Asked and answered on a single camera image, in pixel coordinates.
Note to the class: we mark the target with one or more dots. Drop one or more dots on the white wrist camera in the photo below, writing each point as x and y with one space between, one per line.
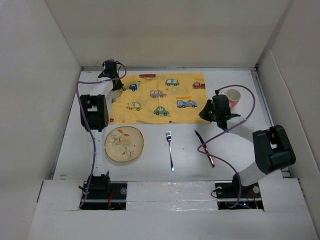
110 60
220 92

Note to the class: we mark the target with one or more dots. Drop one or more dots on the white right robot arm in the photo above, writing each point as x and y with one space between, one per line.
272 148

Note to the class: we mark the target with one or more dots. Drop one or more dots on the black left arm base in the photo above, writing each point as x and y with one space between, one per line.
103 194

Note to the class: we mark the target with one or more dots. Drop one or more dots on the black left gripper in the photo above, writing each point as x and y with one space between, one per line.
119 85

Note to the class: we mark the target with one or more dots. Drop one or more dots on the pink cup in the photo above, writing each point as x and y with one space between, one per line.
233 96

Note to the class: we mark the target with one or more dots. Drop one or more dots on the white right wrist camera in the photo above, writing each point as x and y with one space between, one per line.
220 92

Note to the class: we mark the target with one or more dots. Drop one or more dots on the iridescent metal knife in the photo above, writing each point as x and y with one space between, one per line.
205 148

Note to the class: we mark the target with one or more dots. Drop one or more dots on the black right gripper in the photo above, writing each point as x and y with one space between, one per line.
203 114

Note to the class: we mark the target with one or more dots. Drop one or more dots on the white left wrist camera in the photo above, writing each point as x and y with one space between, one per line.
110 60

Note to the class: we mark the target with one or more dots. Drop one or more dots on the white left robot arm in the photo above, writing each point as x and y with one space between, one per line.
94 99

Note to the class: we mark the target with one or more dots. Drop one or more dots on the beige bird pattern plate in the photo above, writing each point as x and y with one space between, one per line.
124 144

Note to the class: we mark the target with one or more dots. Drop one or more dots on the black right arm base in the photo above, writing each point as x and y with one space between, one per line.
231 195

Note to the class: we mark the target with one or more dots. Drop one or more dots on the iridescent metal fork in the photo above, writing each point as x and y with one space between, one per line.
169 139

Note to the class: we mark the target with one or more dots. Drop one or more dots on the yellow vehicle print cloth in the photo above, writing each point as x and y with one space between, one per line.
160 98

